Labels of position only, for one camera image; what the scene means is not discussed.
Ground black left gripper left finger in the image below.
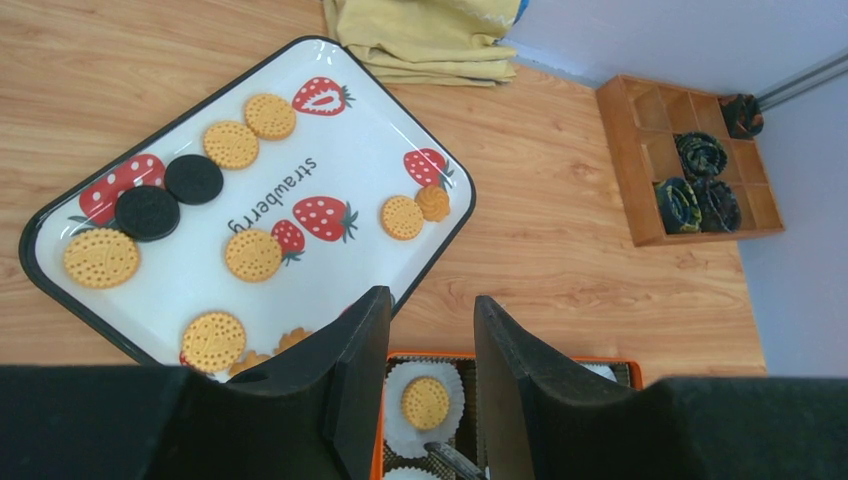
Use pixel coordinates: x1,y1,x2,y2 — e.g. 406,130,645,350
145,286,392,479

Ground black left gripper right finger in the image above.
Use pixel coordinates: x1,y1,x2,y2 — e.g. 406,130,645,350
474,295,663,479

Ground metal tongs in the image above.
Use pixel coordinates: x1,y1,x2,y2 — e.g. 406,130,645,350
424,442,488,480

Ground round yellow cookie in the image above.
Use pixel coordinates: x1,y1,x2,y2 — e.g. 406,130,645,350
244,93,297,140
400,377,450,431
380,195,424,241
224,229,283,283
180,311,247,374
63,228,141,289
202,121,259,170

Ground orange compartment cookie box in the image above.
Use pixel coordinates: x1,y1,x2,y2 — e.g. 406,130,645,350
371,351,643,479

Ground white strawberry tray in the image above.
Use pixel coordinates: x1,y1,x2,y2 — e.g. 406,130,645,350
19,36,476,365

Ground black sandwich cookie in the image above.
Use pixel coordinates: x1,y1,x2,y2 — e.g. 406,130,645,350
115,185,180,242
164,154,224,205

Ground flower yellow cookie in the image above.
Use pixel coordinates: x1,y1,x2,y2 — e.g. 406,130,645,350
229,350,271,377
274,327,312,355

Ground white paper cup front left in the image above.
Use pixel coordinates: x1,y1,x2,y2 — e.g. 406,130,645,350
383,467,439,480

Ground white paper cup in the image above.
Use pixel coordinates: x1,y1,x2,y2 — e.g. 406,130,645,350
383,361,465,459
383,467,439,480

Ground white paper cup back left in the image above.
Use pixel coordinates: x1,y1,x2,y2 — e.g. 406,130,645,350
383,361,465,459

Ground swirl yellow cookie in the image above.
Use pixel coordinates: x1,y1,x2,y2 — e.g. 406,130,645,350
415,185,451,222

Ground wooden compartment organizer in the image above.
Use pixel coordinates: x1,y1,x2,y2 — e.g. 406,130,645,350
596,75,785,246

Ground dark rolled item in corner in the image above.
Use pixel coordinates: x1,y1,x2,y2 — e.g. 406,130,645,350
718,94,764,140

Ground folded yellow cloth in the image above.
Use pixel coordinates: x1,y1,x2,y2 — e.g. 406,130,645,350
322,0,529,87

